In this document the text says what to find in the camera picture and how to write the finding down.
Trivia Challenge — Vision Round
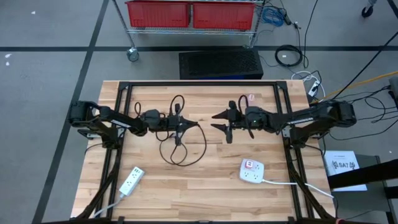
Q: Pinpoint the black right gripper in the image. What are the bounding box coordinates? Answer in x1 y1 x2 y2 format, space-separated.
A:
210 100 248 144

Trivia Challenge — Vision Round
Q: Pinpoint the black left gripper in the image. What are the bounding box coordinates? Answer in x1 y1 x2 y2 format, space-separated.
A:
161 104 199 146

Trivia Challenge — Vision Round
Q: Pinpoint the long black USB cable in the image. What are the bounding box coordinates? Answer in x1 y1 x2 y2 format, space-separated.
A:
169 123 208 167

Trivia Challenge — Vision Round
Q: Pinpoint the short black USB cable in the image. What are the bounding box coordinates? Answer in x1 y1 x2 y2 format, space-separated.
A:
159 133 188 166

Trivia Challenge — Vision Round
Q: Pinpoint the white square power strip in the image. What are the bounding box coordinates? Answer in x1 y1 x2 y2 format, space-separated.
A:
239 157 266 185

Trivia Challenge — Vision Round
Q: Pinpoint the white rectangular power strip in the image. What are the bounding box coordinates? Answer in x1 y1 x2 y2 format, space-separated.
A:
118 166 146 197

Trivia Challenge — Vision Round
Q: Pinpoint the smooth white power cord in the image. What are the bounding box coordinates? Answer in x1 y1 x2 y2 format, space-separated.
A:
262 178 335 199

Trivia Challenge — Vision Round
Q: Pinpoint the grey braided power cord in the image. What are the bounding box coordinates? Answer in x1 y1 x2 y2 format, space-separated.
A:
92 192 125 218

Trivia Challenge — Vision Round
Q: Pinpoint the black perforated computer case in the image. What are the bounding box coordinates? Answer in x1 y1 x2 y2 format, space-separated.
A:
178 49 264 80

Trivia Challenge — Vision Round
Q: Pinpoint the small white floor power strip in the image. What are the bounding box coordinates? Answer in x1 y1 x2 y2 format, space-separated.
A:
307 80 322 98

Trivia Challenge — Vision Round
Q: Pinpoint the red plastic bin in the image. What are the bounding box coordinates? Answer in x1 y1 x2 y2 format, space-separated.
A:
192 1 257 31
124 0 192 29

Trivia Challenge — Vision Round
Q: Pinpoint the white printed booklet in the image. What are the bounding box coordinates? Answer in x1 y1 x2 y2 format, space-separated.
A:
322 150 369 192

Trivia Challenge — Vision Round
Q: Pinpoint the black metal beam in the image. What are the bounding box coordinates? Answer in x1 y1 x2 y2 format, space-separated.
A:
327 159 398 190

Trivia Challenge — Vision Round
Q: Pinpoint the grey cabinet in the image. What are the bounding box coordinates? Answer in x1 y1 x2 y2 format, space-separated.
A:
329 154 393 224

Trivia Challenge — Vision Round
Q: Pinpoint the black caster wheel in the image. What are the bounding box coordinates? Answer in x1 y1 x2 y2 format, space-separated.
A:
361 0 379 19

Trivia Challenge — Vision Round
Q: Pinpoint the black metal table frame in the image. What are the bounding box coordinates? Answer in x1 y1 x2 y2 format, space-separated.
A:
74 80 336 224

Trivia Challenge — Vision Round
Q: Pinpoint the black cable coil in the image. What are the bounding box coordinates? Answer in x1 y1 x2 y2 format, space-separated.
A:
274 44 304 68

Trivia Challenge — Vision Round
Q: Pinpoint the chrome wire shelving cart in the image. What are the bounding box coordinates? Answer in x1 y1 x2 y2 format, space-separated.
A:
111 0 268 63

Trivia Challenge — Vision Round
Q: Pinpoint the blue cable coil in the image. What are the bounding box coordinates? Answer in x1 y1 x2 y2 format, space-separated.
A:
260 6 286 27

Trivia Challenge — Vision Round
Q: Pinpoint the yellow floor cable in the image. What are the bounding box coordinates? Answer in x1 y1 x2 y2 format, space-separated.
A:
310 70 398 104

